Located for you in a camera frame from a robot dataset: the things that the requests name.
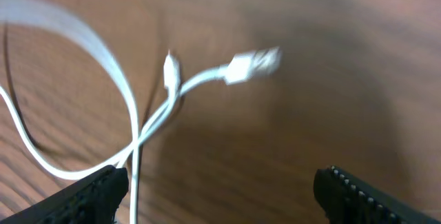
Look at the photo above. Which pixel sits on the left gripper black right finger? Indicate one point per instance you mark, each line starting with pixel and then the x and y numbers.
pixel 346 199

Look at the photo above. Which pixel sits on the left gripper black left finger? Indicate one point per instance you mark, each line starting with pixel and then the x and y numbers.
pixel 91 200

